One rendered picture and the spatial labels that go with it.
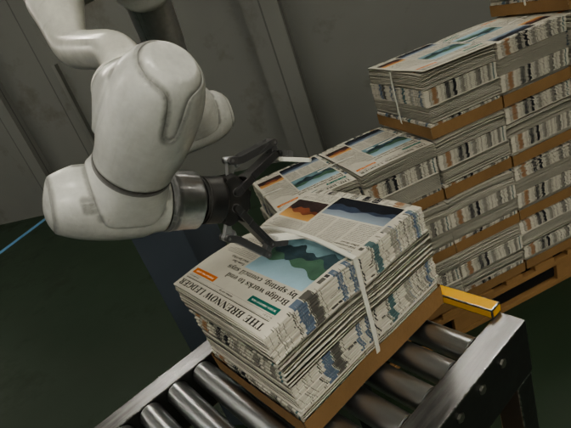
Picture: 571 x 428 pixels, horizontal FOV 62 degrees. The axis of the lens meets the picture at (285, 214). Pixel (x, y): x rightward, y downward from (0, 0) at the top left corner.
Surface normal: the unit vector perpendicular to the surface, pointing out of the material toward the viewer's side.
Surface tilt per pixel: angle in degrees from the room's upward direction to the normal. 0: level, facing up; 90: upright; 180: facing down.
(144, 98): 88
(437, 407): 0
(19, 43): 90
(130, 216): 123
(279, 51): 90
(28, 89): 90
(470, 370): 0
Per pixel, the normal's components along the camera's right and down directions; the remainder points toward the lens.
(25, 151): -0.24, 0.49
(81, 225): 0.23, 0.61
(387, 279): 0.61, 0.15
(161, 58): 0.53, -0.48
